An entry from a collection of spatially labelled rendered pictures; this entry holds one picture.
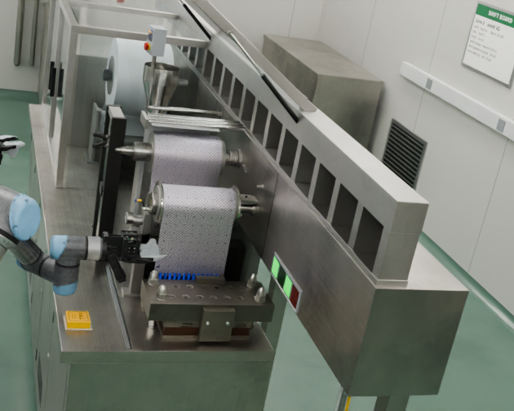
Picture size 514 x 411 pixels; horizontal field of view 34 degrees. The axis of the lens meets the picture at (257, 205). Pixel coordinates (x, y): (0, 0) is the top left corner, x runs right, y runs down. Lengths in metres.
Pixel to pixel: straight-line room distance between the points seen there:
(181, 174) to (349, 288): 0.98
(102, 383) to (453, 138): 4.04
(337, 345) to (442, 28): 4.54
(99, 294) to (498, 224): 3.34
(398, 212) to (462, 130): 4.16
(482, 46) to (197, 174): 3.41
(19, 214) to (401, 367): 1.07
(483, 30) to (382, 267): 4.14
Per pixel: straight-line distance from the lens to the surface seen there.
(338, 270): 2.13
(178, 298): 2.59
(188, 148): 2.84
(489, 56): 5.84
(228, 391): 2.70
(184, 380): 2.64
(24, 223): 2.32
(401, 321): 2.02
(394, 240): 1.92
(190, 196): 2.65
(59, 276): 2.65
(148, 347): 2.57
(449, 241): 6.07
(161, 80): 3.24
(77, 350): 2.53
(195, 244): 2.70
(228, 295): 2.66
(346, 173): 2.12
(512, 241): 5.46
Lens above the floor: 2.25
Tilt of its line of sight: 21 degrees down
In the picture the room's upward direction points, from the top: 11 degrees clockwise
